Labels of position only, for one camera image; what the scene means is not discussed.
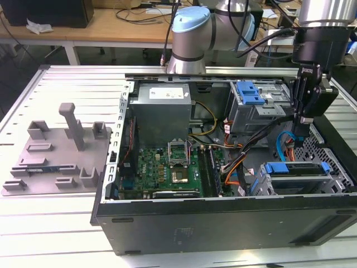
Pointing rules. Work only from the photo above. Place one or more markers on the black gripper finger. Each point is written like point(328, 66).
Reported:
point(302, 127)

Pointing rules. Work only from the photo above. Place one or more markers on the hard disk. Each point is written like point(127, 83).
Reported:
point(279, 168)

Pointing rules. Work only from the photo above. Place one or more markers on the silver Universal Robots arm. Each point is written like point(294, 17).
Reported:
point(192, 36)

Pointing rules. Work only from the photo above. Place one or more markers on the grey metal disk bay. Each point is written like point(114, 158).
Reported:
point(334, 184)

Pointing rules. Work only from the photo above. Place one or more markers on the grey metal drive cage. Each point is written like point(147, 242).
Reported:
point(251, 117)

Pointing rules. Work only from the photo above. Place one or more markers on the white paper sheet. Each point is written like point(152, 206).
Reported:
point(270, 13)

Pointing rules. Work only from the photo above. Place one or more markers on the blue plastic drive latch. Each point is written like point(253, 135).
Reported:
point(248, 93)

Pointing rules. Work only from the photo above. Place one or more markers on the installed RAM stick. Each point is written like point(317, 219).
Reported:
point(216, 176)

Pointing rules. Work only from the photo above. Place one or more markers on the black RAM slot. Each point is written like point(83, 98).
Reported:
point(206, 173)

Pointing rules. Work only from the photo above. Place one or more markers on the locking lever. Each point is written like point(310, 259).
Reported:
point(190, 148)

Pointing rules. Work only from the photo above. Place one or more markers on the black open PC case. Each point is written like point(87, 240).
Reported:
point(223, 223)

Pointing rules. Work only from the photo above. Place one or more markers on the CPU socket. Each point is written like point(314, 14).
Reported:
point(179, 176)

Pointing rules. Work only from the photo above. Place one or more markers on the grey power supply unit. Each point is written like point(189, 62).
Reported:
point(161, 117)

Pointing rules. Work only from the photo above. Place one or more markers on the black graphics card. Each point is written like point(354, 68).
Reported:
point(175, 194)

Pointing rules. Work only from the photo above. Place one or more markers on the green motherboard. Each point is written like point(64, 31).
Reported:
point(150, 167)

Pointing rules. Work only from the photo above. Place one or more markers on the black case fan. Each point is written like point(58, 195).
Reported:
point(129, 134)

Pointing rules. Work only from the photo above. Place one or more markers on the grey parts rack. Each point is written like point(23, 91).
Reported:
point(55, 156)

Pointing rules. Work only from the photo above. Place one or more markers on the spare RAM stick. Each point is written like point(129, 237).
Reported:
point(42, 169)

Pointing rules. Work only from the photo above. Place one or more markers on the large black box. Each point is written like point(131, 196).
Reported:
point(47, 12)

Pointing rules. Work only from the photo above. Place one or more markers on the crumpled white plastic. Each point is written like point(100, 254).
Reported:
point(39, 26)

